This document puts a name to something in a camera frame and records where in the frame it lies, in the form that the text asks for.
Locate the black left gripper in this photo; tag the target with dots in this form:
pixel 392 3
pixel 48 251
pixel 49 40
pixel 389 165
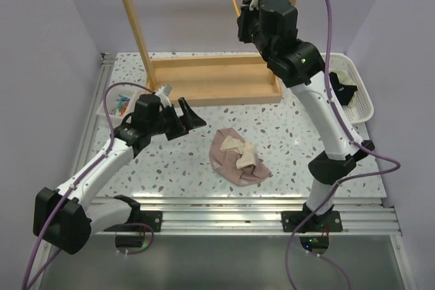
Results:
pixel 189 119

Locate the pink beige underwear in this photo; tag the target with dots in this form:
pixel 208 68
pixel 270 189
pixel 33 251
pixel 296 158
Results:
pixel 236 160

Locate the white plastic basket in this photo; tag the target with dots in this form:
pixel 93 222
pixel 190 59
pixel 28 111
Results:
pixel 364 109

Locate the wooden clothes rack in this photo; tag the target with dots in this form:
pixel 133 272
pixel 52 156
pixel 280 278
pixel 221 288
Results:
pixel 207 80

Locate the black underwear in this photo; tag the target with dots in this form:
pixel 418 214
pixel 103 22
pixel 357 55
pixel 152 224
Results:
pixel 336 86

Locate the aluminium rail frame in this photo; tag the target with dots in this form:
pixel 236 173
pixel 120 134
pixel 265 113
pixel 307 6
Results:
pixel 175 180

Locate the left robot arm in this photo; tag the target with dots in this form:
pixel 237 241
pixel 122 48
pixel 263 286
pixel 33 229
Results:
pixel 63 216

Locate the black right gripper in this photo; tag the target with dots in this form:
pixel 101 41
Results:
pixel 244 20

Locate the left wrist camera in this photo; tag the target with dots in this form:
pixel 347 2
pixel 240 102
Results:
pixel 163 94

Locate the small white tray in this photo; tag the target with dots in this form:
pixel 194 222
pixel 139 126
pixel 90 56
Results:
pixel 120 100

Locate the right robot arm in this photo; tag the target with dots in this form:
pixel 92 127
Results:
pixel 271 26

